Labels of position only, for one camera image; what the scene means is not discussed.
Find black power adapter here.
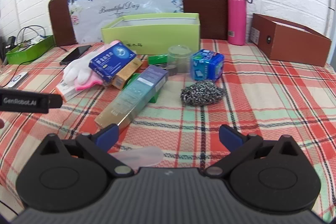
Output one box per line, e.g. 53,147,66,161
5,36,17,52

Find black smartphone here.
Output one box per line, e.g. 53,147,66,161
59,45,92,66

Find plaid bed sheet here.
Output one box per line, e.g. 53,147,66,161
0,39,336,224

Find bright green tray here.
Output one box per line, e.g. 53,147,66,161
6,35,55,65

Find long teal and gold box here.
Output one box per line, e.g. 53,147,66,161
94,65,169,130

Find translucent white plastic piece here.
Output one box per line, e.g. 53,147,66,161
108,147,163,170

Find small bright green item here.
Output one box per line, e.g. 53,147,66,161
148,54,169,67

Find white and orange box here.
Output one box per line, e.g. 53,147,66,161
56,81,80,103

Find flat green box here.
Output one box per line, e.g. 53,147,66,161
123,73,161,104

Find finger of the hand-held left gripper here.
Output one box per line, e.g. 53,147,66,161
49,93,64,109

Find blue medicine box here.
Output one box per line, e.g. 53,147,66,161
89,42,137,84

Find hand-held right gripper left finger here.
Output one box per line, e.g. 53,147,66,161
39,123,134,177

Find steel wool scourer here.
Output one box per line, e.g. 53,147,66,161
180,79,226,106

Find white device with round ring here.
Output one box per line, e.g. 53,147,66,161
6,73,28,88

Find pink thermos bottle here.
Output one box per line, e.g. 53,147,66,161
227,0,254,46

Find brown cardboard box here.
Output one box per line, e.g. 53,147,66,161
249,13,332,67

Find light green cardboard box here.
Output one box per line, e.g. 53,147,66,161
101,13,201,56

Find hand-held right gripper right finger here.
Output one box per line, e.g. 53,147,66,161
206,124,298,177

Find tan cardboard box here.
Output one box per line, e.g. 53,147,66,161
112,59,144,90

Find blue plastic container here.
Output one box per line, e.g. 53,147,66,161
189,49,225,82

